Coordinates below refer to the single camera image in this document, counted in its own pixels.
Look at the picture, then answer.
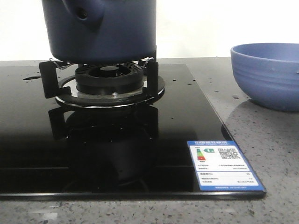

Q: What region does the black glass gas cooktop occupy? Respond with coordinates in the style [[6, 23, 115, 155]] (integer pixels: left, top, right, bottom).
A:
[[0, 64, 266, 200]]

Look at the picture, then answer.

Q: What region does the black pot support grate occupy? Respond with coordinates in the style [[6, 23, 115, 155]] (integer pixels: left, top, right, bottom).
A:
[[39, 57, 164, 109]]

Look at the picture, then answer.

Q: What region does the blue energy efficiency label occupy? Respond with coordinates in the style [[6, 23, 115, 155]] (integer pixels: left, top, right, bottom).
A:
[[187, 140, 265, 192]]

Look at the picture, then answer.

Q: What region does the black gas burner head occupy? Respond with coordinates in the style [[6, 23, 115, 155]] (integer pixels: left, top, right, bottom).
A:
[[75, 63, 143, 95]]

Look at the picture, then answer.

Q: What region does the light blue ceramic bowl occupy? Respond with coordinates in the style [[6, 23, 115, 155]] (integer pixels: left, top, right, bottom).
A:
[[230, 43, 299, 112]]

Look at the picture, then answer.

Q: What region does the dark blue cooking pot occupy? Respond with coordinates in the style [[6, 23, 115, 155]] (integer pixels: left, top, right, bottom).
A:
[[42, 0, 157, 64]]

